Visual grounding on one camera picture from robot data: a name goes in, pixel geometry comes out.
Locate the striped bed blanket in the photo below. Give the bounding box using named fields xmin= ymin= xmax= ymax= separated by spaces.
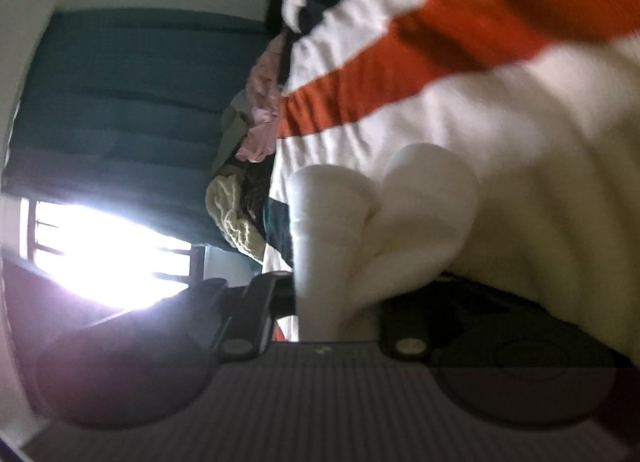
xmin=259 ymin=0 xmax=640 ymax=343

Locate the dark clothes pile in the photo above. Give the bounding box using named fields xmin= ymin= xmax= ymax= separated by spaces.
xmin=205 ymin=0 xmax=288 ymax=261

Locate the white sweatshirt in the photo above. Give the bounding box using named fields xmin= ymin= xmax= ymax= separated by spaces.
xmin=272 ymin=36 xmax=639 ymax=359

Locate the teal window curtain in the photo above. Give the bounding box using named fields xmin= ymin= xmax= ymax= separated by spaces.
xmin=2 ymin=8 xmax=269 ymax=248

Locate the cream knitted sweater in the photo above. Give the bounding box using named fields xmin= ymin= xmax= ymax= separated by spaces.
xmin=205 ymin=174 xmax=266 ymax=265

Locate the pink garment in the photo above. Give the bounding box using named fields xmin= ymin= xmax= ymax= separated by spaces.
xmin=236 ymin=32 xmax=285 ymax=163

